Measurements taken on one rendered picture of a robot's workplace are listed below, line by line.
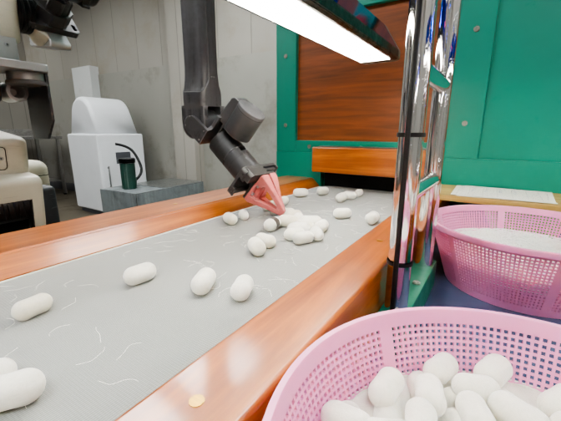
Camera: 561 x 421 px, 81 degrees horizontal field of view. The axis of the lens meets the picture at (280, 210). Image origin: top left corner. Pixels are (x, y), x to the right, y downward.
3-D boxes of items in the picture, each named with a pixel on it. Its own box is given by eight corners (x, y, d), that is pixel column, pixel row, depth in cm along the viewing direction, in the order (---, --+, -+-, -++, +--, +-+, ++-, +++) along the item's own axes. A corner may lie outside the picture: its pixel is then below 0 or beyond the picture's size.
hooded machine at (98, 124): (152, 207, 399) (141, 98, 369) (108, 217, 352) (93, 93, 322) (119, 202, 429) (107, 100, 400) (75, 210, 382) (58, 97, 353)
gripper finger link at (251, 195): (306, 197, 65) (276, 164, 67) (285, 204, 59) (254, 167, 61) (287, 219, 68) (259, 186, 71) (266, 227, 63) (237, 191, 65)
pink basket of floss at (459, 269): (512, 346, 36) (527, 265, 34) (393, 256, 62) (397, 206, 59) (705, 324, 40) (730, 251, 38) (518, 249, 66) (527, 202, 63)
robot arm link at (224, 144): (220, 147, 72) (201, 147, 67) (236, 122, 68) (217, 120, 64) (240, 169, 70) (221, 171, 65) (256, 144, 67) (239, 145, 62)
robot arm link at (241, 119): (209, 124, 74) (181, 125, 66) (235, 79, 68) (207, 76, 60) (245, 160, 72) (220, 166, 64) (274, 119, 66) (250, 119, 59)
